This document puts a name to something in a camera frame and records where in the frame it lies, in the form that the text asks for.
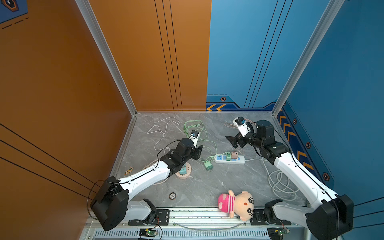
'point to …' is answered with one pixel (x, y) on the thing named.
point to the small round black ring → (172, 196)
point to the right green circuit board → (277, 233)
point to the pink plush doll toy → (241, 205)
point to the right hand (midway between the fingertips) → (234, 130)
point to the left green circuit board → (148, 232)
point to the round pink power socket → (185, 176)
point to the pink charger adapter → (234, 155)
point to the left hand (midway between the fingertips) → (198, 142)
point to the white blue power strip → (221, 158)
